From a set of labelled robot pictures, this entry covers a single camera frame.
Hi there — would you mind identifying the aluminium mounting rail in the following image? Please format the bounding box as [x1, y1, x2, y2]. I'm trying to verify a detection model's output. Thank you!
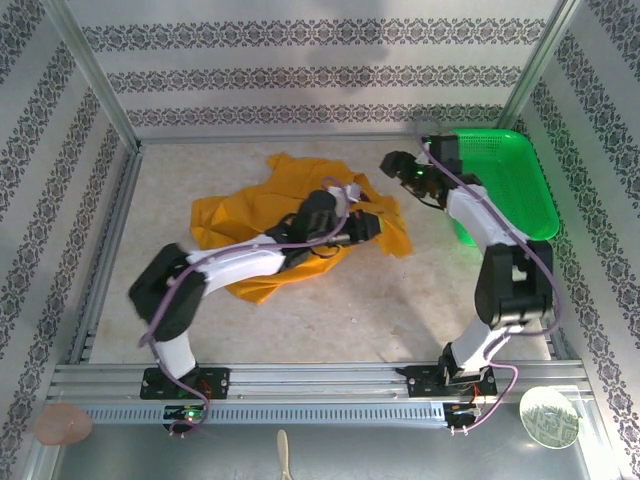
[47, 360, 587, 402]

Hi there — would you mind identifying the green plastic perforated basket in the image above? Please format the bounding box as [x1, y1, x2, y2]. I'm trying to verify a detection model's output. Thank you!
[446, 128, 561, 250]

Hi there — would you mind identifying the pink round disc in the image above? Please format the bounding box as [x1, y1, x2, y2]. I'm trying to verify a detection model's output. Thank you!
[34, 403, 95, 446]

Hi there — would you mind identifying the aluminium frame post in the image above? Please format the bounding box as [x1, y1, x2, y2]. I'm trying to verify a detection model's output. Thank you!
[497, 0, 584, 132]
[42, 0, 144, 151]

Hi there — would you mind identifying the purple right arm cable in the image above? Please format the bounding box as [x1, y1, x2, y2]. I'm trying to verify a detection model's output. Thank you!
[413, 115, 566, 437]

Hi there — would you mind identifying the slotted grey cable duct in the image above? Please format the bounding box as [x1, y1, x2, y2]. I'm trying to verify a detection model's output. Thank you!
[82, 402, 447, 427]

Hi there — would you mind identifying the yellow orange t-shirt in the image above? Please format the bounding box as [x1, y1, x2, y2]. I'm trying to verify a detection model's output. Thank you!
[189, 152, 414, 306]

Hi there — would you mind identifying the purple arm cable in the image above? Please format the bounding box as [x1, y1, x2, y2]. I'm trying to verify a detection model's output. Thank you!
[413, 115, 566, 437]
[137, 177, 354, 441]

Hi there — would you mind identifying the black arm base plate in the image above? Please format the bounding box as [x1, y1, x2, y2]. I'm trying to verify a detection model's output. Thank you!
[397, 364, 497, 400]
[139, 366, 232, 401]

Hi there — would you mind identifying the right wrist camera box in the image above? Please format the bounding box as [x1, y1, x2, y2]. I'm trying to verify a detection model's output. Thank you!
[428, 133, 460, 166]

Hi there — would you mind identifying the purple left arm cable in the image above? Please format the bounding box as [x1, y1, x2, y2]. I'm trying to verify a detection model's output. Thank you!
[137, 177, 354, 441]

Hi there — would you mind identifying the aluminium frame bottom rail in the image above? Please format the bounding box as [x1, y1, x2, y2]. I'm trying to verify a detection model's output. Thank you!
[138, 132, 501, 146]
[67, 144, 146, 365]
[542, 294, 571, 362]

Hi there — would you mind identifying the small controller board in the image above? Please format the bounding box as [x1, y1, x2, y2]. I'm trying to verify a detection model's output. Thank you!
[163, 404, 207, 425]
[446, 401, 490, 422]

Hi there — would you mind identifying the green patterned round plate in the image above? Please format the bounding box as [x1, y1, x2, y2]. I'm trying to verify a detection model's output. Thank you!
[518, 385, 580, 447]

